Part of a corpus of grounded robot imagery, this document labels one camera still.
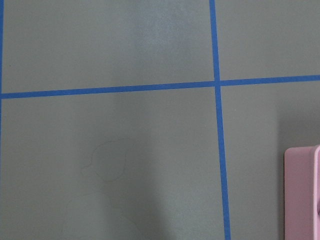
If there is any pink plastic bin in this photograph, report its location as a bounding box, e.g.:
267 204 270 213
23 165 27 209
284 145 320 240

